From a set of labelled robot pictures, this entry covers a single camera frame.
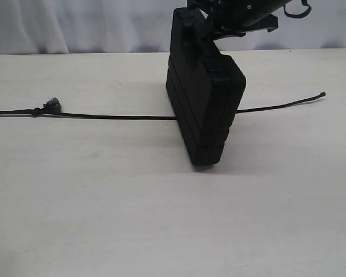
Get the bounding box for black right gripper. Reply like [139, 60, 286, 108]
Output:
[187, 1, 279, 39]

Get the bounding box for white curtain backdrop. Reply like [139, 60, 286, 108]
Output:
[0, 1, 346, 54]

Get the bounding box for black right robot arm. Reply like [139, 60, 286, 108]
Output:
[187, 0, 289, 40]

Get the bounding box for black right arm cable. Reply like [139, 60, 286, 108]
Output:
[283, 0, 311, 18]

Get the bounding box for black cord with loop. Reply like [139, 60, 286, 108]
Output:
[0, 92, 326, 119]

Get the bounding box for black plastic carrying case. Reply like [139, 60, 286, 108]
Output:
[166, 8, 246, 167]

